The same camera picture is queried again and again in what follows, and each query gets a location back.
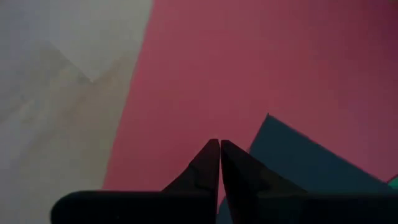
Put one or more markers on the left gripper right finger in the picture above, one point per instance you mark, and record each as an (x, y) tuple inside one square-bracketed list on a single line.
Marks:
[(280, 208)]

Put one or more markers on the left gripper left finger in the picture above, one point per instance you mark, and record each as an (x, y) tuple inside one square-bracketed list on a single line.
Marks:
[(140, 208)]

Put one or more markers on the black paper sheet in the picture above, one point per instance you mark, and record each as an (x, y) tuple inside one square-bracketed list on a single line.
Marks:
[(298, 155)]

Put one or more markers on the red paper sheet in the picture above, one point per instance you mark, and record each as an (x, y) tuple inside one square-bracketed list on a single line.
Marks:
[(248, 62)]

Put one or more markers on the green paper sheet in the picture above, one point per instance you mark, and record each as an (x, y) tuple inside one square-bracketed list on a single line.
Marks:
[(394, 183)]

